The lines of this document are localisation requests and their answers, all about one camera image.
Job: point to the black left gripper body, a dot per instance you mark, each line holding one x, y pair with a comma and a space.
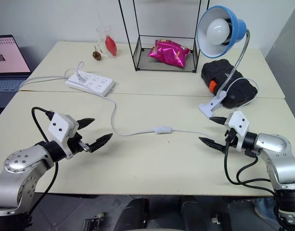
75, 144

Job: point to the dark rounded shape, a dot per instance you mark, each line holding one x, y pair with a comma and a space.
198, 214
134, 214

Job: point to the open laptop computer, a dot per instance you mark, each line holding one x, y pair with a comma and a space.
8, 55

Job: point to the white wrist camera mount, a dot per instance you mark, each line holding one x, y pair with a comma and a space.
58, 125
238, 121

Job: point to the small brown dried cone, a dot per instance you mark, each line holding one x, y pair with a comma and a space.
97, 55

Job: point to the black tool case orange latch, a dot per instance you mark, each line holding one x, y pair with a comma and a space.
217, 69

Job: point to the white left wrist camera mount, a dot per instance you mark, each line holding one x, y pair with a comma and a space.
58, 125

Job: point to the pink foil snack bag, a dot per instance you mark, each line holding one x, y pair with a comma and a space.
169, 54

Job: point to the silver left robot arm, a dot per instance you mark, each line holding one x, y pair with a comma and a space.
20, 163

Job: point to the white plug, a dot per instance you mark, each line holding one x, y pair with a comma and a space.
77, 76

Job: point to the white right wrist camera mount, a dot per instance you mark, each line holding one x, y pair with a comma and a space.
238, 121

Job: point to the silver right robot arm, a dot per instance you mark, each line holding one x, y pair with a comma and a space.
279, 156

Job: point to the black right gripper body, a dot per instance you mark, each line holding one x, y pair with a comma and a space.
230, 138

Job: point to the grey metal bracket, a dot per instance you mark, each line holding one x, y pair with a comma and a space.
93, 222

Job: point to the red pouch-shaped object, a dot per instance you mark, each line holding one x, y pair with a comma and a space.
111, 45

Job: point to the blue fabric object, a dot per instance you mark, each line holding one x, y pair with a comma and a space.
265, 208

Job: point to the white power strip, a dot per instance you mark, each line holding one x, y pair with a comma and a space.
99, 84

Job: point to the clear drinking glass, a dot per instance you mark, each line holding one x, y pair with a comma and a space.
101, 38

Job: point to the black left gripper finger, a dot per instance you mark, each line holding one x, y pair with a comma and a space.
86, 122
102, 142

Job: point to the white round light bulb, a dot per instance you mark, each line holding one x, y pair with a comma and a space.
217, 31

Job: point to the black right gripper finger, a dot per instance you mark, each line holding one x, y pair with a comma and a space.
212, 143
219, 119

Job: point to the blue gooseneck clamp desk lamp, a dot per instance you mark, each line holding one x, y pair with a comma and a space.
237, 26

